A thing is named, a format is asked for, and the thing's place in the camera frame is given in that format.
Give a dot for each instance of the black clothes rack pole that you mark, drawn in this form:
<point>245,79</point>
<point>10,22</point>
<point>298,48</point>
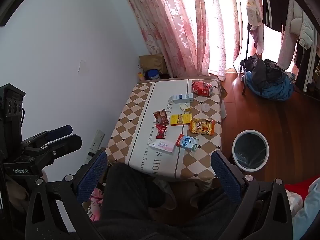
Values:
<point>246,37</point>

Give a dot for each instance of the checkered brown white tablecloth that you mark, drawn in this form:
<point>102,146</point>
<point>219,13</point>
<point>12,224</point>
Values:
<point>144,141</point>

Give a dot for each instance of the small orange bottle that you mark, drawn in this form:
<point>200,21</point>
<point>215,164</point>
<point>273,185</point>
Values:
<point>141,76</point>

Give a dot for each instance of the pile of dark blue clothes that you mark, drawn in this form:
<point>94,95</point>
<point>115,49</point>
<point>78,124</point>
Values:
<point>266,79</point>

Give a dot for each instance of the white pink tissue pack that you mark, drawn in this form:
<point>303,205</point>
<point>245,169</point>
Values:
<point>163,146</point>

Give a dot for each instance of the yellow white small wrapper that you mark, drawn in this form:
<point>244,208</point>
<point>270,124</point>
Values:
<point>184,107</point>

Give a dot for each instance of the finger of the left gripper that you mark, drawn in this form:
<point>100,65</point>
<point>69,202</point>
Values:
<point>45,137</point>
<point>46,154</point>

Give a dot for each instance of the white round trash bin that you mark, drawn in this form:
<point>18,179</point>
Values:
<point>250,150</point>

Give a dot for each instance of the pink floral curtain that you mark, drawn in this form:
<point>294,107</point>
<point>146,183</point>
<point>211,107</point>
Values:
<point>195,37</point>

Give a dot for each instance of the red cloth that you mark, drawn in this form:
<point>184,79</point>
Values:
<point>301,188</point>

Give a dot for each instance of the red coke can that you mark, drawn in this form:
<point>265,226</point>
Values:
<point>202,88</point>

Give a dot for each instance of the red snack wrapper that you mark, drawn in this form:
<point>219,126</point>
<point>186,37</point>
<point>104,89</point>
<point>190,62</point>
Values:
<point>161,131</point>

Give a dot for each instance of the yellow cigarette box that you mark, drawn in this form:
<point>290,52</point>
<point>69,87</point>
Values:
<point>180,119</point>

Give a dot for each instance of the blue white milk carton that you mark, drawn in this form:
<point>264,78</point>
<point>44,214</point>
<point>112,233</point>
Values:
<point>186,142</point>

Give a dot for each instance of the white power strip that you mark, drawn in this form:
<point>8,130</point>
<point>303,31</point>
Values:
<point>97,140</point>

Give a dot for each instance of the brown paper bag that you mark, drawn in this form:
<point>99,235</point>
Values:
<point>154,61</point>

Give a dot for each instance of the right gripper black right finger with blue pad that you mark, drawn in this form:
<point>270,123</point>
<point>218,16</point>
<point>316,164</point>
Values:
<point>262,208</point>

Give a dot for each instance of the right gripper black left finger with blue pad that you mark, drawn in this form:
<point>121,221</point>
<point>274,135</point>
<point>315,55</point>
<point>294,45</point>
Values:
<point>44,220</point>

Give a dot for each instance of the clear plastic lid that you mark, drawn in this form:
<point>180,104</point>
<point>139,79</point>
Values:
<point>205,107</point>

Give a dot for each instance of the brown snack wrapper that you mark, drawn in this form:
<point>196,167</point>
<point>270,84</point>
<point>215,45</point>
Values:
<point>161,117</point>

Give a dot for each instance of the blue lid white jar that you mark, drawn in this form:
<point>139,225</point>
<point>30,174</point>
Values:
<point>153,74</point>

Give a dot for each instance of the white blue carton box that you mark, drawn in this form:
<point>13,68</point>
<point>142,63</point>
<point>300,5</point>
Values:
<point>182,98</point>

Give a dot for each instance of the orange noodle snack bag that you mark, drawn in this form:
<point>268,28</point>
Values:
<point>202,126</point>

